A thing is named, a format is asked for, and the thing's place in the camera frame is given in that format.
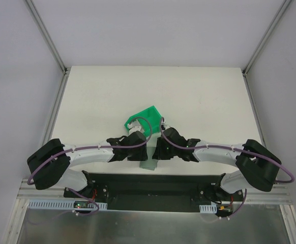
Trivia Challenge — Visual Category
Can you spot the sage green card holder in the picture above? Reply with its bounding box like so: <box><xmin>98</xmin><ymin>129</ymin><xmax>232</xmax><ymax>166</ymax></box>
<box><xmin>139</xmin><ymin>146</ymin><xmax>158</xmax><ymax>171</ymax></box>

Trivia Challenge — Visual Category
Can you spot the green plastic bin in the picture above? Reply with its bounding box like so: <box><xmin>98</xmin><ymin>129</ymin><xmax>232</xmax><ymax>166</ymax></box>
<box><xmin>124</xmin><ymin>106</ymin><xmax>162</xmax><ymax>137</ymax></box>

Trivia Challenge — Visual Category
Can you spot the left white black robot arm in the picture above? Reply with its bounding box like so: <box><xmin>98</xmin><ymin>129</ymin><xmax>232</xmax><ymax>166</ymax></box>
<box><xmin>27</xmin><ymin>131</ymin><xmax>151</xmax><ymax>198</ymax></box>

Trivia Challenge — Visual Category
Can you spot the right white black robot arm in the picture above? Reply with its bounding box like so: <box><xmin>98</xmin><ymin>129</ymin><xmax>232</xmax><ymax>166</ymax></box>
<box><xmin>153</xmin><ymin>127</ymin><xmax>281</xmax><ymax>201</ymax></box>

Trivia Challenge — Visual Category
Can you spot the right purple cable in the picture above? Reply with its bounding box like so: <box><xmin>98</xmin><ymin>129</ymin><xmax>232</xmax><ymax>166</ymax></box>
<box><xmin>158</xmin><ymin>116</ymin><xmax>296</xmax><ymax>184</ymax></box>

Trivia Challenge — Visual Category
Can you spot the purple cable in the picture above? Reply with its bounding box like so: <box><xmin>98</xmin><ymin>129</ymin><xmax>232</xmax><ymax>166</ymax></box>
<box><xmin>158</xmin><ymin>116</ymin><xmax>296</xmax><ymax>184</ymax></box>
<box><xmin>27</xmin><ymin>116</ymin><xmax>154</xmax><ymax>186</ymax></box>

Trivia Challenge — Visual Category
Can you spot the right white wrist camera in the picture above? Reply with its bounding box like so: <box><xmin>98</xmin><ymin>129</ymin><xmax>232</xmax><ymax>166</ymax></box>
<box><xmin>160</xmin><ymin>117</ymin><xmax>170</xmax><ymax>131</ymax></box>

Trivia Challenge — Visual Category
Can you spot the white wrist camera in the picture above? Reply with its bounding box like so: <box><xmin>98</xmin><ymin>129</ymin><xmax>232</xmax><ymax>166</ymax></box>
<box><xmin>160</xmin><ymin>117</ymin><xmax>170</xmax><ymax>131</ymax></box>
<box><xmin>127</xmin><ymin>120</ymin><xmax>144</xmax><ymax>135</ymax></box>

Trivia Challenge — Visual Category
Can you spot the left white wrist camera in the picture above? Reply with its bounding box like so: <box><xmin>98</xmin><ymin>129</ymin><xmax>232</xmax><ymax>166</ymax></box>
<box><xmin>127</xmin><ymin>120</ymin><xmax>144</xmax><ymax>135</ymax></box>

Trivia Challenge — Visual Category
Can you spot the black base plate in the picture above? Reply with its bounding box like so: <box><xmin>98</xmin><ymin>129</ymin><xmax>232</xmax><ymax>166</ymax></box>
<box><xmin>63</xmin><ymin>172</ymin><xmax>245</xmax><ymax>213</ymax></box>

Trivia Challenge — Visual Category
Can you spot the right white cable duct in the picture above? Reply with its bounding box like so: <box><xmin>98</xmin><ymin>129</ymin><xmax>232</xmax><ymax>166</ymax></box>
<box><xmin>199</xmin><ymin>204</ymin><xmax>217</xmax><ymax>214</ymax></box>

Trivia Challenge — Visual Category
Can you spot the white cable duct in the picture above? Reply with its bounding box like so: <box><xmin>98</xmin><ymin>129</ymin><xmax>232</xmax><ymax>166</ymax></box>
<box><xmin>28</xmin><ymin>199</ymin><xmax>107</xmax><ymax>211</ymax></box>
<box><xmin>199</xmin><ymin>204</ymin><xmax>217</xmax><ymax>214</ymax></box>

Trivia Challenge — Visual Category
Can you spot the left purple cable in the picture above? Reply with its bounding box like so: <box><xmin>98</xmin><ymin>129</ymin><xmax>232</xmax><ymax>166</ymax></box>
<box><xmin>27</xmin><ymin>116</ymin><xmax>154</xmax><ymax>186</ymax></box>

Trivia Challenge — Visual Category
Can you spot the left aluminium frame post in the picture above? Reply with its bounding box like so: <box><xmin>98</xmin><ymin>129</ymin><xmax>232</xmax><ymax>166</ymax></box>
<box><xmin>23</xmin><ymin>0</ymin><xmax>71</xmax><ymax>76</ymax></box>

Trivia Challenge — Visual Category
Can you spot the aluminium frame post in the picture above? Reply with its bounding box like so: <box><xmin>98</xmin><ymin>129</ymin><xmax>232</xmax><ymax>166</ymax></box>
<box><xmin>23</xmin><ymin>0</ymin><xmax>71</xmax><ymax>76</ymax></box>
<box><xmin>241</xmin><ymin>0</ymin><xmax>295</xmax><ymax>77</ymax></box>

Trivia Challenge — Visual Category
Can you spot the left white cable duct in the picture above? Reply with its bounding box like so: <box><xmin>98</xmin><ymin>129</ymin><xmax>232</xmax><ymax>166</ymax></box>
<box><xmin>28</xmin><ymin>199</ymin><xmax>107</xmax><ymax>211</ymax></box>

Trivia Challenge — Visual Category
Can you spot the aluminium front rail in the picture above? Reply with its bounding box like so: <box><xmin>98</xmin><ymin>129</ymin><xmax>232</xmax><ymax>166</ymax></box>
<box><xmin>17</xmin><ymin>179</ymin><xmax>64</xmax><ymax>199</ymax></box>

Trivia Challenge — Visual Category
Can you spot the right aluminium frame post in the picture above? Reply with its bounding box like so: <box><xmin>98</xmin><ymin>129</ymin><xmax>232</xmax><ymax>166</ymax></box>
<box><xmin>241</xmin><ymin>0</ymin><xmax>295</xmax><ymax>77</ymax></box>

